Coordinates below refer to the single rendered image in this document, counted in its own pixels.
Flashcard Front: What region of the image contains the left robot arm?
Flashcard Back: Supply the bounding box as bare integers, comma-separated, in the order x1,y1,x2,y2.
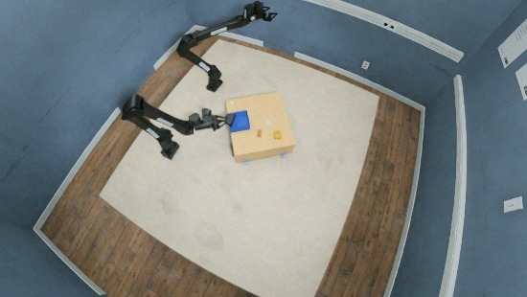
176,1,264,92

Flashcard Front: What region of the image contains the blue open tray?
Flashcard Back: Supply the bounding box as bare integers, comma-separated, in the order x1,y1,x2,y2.
230,110,250,133

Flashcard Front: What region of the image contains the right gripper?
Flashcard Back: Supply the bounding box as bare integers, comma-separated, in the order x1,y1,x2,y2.
201,114,228,131

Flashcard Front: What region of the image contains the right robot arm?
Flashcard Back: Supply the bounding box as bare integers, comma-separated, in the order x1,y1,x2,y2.
122,94,212,158

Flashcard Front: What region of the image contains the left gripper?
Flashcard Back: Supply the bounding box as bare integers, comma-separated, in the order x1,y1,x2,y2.
256,6,278,22

